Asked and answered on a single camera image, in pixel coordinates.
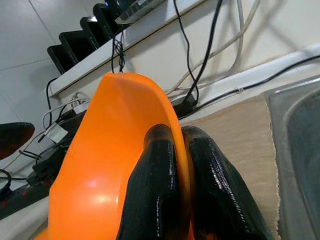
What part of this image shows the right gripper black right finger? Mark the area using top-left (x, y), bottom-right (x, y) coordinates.
top-left (181, 125), bottom-right (275, 240)

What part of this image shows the grey flat electronic device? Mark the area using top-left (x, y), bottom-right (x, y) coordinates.
top-left (113, 0), bottom-right (167, 25)

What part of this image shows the orange plastic bowl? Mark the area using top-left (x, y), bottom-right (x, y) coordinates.
top-left (37, 71), bottom-right (195, 240)

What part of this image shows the black charger with white label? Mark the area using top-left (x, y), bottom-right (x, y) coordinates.
top-left (32, 109), bottom-right (86, 181)

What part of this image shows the stainless steel sink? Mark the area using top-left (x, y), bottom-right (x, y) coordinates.
top-left (264, 74), bottom-right (320, 240)

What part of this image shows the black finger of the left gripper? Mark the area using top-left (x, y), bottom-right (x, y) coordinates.
top-left (0, 121), bottom-right (35, 161)

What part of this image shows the beige woven placemat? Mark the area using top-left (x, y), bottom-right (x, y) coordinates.
top-left (178, 94), bottom-right (282, 240)

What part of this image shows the small white plug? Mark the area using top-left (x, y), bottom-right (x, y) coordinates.
top-left (71, 98), bottom-right (91, 113)

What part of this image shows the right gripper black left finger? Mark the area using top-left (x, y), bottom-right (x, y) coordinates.
top-left (116, 124), bottom-right (188, 240)

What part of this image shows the black power strip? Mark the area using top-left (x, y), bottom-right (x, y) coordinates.
top-left (0, 172), bottom-right (55, 221)

